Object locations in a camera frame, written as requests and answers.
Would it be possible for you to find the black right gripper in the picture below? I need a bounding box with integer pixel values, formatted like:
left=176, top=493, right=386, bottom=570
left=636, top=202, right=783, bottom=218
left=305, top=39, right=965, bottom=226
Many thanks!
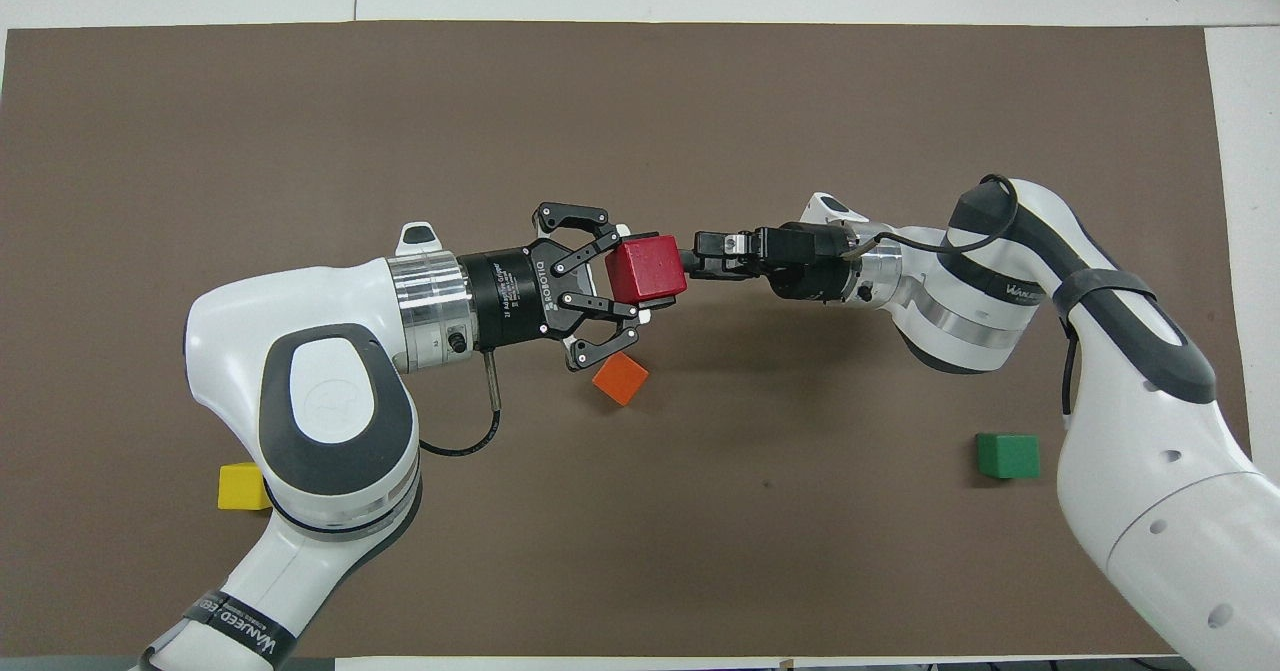
left=678, top=221, right=863, bottom=302

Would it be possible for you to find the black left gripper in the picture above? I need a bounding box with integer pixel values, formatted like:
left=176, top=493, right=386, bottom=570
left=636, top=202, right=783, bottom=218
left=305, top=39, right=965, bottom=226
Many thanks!
left=462, top=201, right=641, bottom=372

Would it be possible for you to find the red cube block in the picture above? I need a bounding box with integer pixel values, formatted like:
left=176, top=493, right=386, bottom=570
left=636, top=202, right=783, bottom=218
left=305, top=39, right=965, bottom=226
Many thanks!
left=604, top=234, right=689, bottom=304

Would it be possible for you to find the orange cube block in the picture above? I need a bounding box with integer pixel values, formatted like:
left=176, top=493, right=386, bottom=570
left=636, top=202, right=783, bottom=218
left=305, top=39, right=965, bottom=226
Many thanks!
left=592, top=351, right=650, bottom=407

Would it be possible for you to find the green cube block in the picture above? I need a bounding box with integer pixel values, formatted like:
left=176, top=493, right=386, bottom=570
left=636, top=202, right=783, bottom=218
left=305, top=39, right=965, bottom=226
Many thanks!
left=976, top=433, right=1041, bottom=480

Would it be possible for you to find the yellow cube block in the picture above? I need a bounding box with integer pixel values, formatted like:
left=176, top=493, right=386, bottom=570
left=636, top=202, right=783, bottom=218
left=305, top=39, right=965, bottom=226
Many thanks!
left=218, top=462, right=273, bottom=511

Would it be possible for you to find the brown table mat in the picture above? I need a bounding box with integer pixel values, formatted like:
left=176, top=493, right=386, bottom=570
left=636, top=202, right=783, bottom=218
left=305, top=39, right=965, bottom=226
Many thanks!
left=0, top=21, right=1259, bottom=660

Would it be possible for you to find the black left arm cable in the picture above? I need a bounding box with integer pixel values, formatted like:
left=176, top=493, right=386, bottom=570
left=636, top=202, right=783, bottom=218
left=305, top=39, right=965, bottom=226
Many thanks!
left=420, top=351, right=501, bottom=457

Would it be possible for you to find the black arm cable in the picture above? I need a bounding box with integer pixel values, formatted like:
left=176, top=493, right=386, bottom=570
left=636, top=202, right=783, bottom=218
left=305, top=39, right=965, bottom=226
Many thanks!
left=420, top=351, right=501, bottom=457
left=845, top=173, right=1083, bottom=418

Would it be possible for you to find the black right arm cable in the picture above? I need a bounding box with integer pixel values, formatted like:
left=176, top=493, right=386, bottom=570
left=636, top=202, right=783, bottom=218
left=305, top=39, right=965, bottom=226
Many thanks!
left=845, top=173, right=1083, bottom=418

